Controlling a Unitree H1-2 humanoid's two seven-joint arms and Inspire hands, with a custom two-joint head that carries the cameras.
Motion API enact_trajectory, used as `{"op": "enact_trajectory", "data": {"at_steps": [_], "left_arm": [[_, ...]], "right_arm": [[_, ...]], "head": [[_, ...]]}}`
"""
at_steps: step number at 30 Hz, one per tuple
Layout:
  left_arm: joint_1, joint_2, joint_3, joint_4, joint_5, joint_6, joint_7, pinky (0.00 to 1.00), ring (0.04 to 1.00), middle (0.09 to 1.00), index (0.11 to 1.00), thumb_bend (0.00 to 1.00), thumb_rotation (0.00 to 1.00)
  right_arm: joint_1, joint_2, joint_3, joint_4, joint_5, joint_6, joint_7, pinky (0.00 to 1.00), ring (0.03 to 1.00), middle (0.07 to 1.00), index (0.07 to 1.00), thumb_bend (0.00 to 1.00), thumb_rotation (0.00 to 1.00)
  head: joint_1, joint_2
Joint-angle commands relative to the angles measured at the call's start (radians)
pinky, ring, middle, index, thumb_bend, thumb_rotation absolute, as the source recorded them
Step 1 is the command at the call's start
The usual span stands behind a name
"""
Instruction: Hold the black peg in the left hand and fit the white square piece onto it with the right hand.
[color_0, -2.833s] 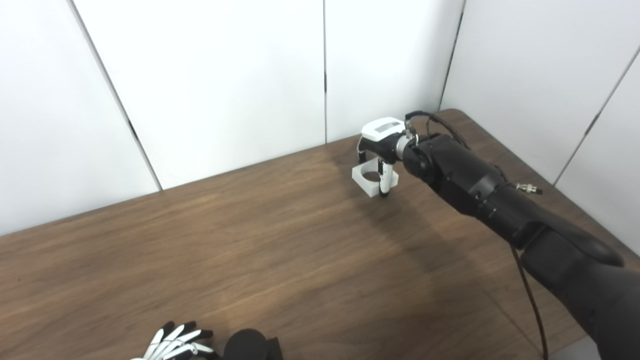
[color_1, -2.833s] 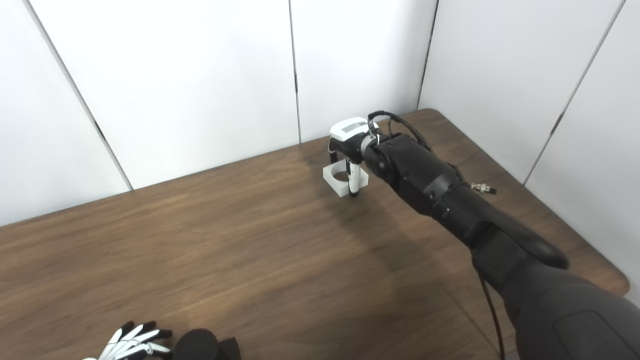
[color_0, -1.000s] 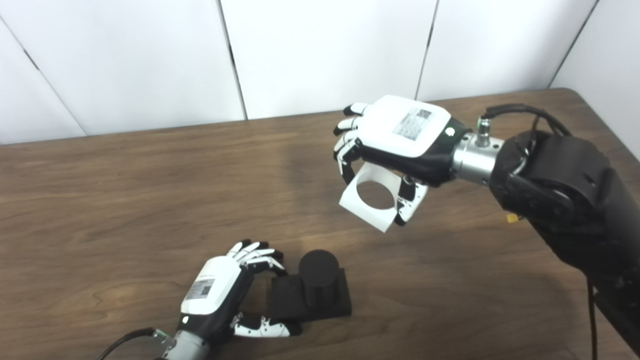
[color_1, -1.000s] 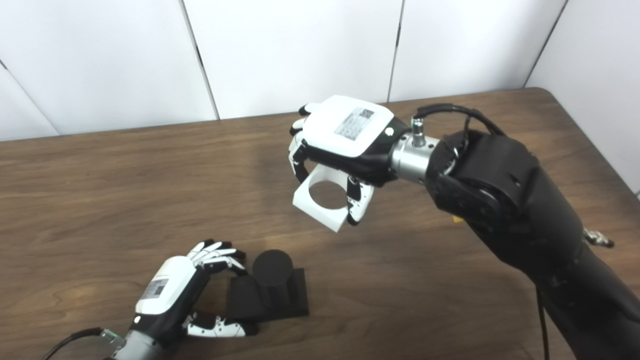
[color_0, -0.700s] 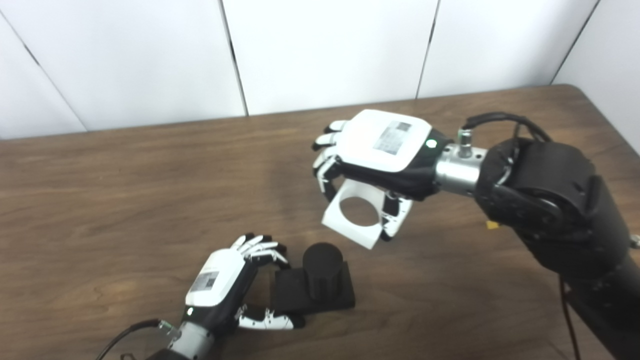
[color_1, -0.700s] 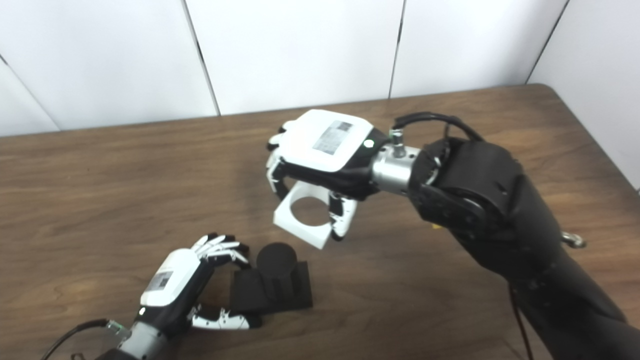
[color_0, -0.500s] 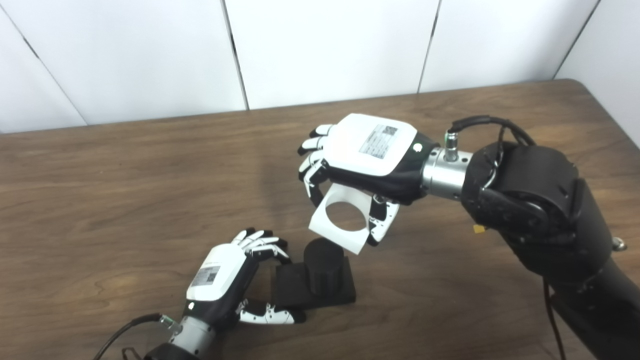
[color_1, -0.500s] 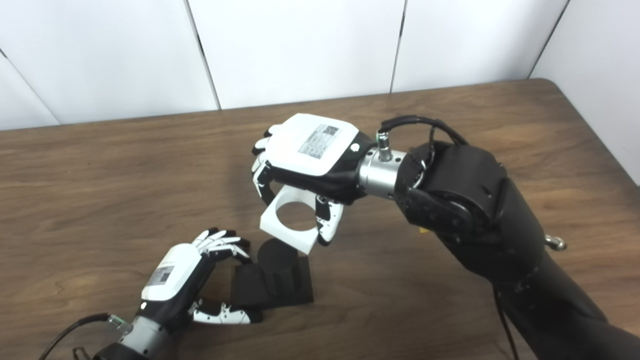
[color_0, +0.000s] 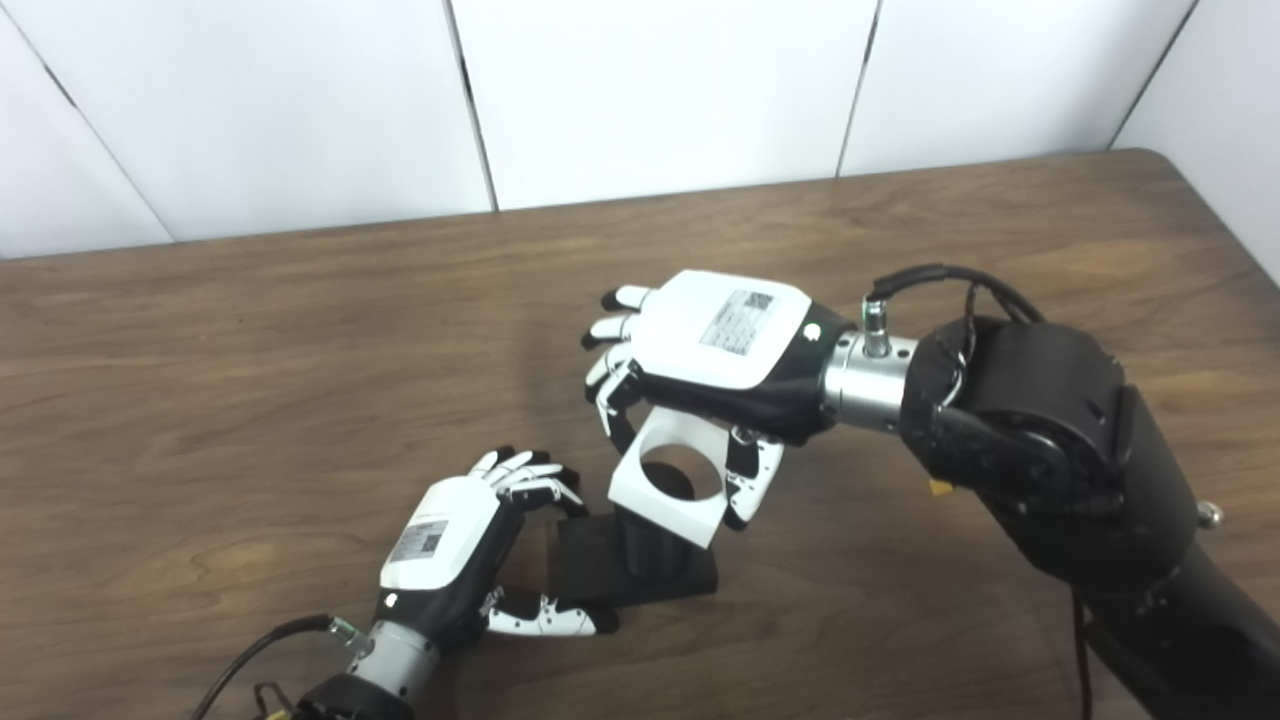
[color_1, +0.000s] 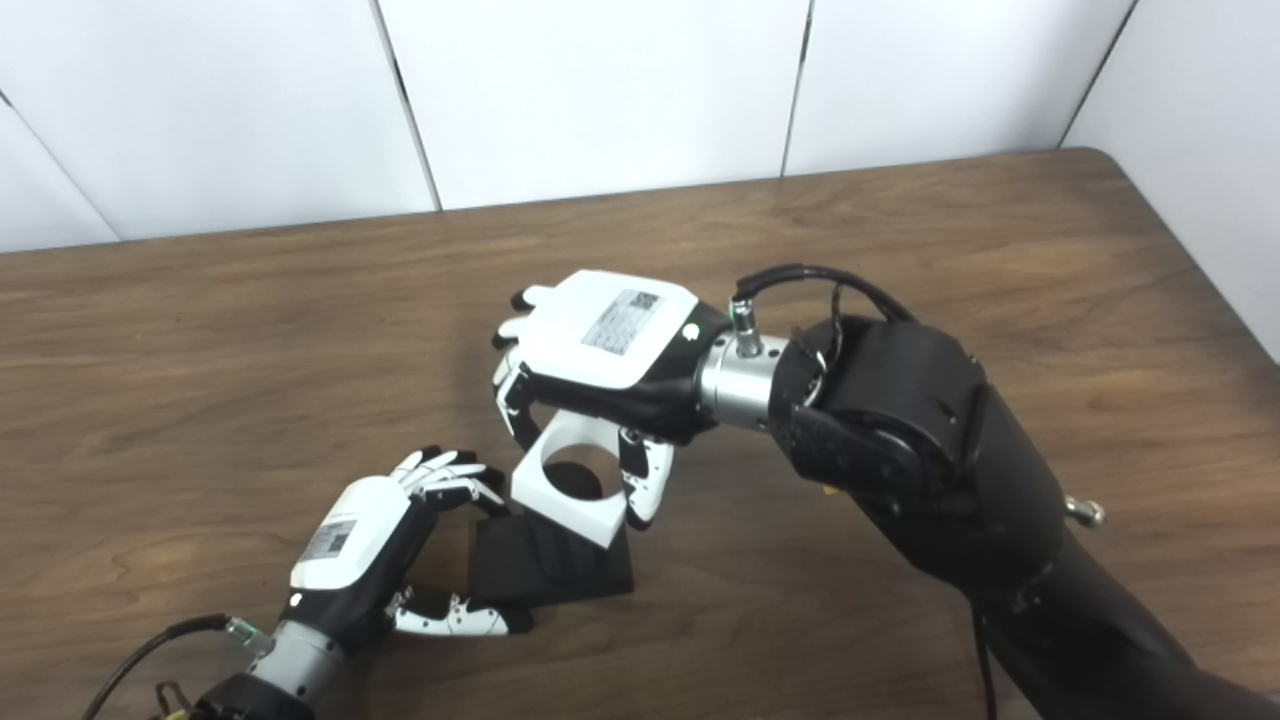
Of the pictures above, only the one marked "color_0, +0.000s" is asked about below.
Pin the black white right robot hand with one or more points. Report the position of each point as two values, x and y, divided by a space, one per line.
700 330

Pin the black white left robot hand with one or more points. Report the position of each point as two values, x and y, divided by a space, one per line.
440 535

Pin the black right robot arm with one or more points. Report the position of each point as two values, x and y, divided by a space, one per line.
1050 430

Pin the black peg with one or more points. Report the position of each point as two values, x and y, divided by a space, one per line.
600 570

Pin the white square piece with hole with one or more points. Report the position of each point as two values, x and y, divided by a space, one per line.
670 515

